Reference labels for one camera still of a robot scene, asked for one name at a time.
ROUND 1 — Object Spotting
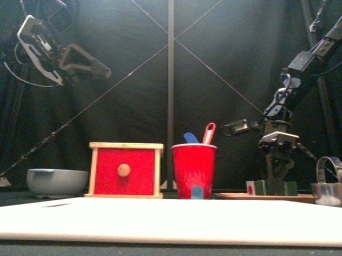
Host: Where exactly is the thin diagonal frame wire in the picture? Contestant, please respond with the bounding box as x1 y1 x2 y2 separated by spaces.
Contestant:
0 0 226 178
129 0 266 116

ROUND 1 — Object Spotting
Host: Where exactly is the red plastic cup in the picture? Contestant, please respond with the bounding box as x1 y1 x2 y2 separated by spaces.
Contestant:
170 143 220 200

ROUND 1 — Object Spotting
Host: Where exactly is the toy sushi with red centre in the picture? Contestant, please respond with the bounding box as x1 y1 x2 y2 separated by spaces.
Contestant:
245 179 269 197

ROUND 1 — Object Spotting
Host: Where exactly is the blue utensil handle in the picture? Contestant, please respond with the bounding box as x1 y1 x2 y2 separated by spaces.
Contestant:
182 131 201 145

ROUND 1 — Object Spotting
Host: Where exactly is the wooden cutting board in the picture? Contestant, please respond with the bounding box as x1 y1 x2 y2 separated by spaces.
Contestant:
213 191 318 204

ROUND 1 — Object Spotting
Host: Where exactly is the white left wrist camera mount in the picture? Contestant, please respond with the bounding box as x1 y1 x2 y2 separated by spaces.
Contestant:
16 14 65 87

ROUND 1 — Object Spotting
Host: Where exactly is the white cable loop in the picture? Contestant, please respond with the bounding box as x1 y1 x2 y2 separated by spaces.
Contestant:
3 41 62 89

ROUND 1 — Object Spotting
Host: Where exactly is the grey bowl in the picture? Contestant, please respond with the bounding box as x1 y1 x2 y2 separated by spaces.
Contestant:
26 168 91 198

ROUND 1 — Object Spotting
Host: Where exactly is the large white flat board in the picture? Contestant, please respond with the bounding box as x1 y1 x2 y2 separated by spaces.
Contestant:
0 196 342 248

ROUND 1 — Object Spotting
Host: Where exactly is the vertical metal frame pole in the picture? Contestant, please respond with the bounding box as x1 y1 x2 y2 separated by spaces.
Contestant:
161 0 177 192

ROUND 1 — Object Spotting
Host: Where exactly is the clear glass cup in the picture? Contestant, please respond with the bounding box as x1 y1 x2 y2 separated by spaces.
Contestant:
310 155 342 207

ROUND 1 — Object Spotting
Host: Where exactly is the red utensil handle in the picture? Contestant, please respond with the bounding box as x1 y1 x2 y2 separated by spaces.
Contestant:
201 121 218 146

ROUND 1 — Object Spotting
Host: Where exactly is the green toy sushi piece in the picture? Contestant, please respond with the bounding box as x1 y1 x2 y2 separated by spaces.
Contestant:
285 181 300 197

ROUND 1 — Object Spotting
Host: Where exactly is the red wooden drawer box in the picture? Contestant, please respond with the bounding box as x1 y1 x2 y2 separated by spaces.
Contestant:
85 141 166 200

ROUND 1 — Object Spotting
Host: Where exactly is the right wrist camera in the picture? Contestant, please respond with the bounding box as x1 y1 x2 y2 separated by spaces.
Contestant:
220 118 262 138

